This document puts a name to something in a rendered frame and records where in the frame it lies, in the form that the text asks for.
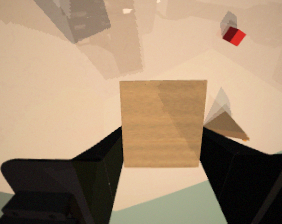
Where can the red block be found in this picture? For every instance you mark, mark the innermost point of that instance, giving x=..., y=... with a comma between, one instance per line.
x=234, y=36

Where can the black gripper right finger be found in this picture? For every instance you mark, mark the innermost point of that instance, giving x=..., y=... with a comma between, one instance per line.
x=244, y=180

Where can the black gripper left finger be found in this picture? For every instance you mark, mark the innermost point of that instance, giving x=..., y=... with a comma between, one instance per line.
x=92, y=176

